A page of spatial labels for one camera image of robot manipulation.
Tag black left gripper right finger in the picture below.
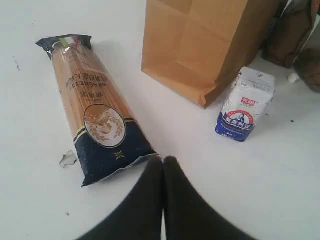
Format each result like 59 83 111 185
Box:
163 156 253 240

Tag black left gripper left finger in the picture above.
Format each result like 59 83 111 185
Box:
80 156 163 240

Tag brown paper shopping bag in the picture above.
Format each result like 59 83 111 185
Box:
141 0 280 108

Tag spaghetti pack, blue ends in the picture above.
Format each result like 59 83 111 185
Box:
36 34 156 187

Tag torn clear plastic scrap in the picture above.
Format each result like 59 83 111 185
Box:
59 150 77 168

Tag small white blue milk carton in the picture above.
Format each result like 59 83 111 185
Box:
215 67 276 142

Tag white garlic clove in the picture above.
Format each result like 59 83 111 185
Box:
287 73 300 84

